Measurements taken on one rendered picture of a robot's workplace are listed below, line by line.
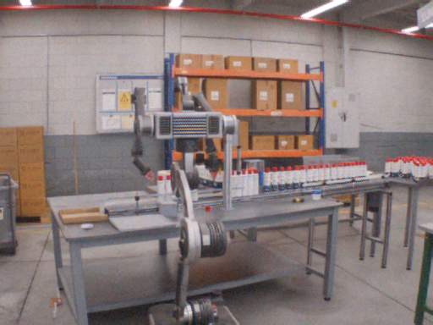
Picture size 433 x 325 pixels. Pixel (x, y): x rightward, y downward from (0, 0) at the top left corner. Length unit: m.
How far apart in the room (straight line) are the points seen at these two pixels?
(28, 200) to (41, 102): 2.04
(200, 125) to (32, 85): 5.40
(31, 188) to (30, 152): 0.50
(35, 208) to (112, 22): 3.50
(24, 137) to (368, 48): 6.99
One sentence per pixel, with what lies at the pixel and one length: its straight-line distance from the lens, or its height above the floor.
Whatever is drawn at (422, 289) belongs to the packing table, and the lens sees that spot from 3.20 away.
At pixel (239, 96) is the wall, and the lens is 7.93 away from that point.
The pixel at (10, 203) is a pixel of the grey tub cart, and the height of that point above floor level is 0.61.
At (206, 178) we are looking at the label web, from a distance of 3.56.
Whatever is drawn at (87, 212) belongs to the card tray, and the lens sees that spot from 3.07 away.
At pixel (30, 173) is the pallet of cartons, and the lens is 6.14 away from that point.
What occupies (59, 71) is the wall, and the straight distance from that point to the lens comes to 7.56.
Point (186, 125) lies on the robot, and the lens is 2.47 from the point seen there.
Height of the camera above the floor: 1.51
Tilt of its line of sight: 6 degrees down
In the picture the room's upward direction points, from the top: straight up
